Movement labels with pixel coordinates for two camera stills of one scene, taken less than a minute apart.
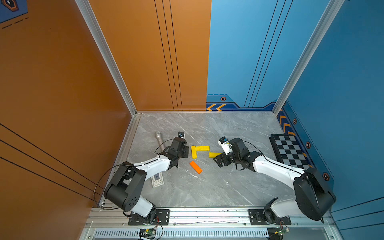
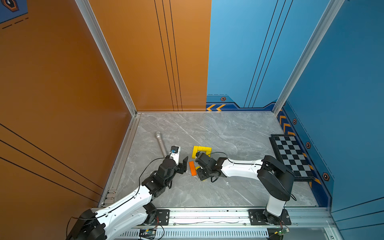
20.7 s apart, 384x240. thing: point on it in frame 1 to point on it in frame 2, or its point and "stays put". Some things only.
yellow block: [193, 152] stays put
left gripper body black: [184, 153] to [180, 168]
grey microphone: [158, 135] stays put
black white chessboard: [290, 151] stays put
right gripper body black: [227, 159] to [203, 174]
